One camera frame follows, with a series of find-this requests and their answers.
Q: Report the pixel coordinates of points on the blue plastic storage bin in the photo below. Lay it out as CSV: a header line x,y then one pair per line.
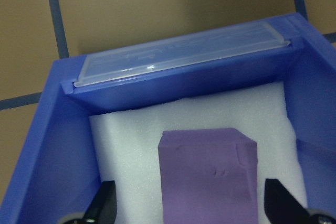
x,y
60,142

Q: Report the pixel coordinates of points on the clear plastic label holder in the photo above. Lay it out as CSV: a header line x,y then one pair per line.
x,y
178,51

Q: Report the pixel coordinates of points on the purple foam block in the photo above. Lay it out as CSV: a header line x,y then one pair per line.
x,y
204,182

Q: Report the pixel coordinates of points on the white foam pad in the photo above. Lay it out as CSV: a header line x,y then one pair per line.
x,y
126,142

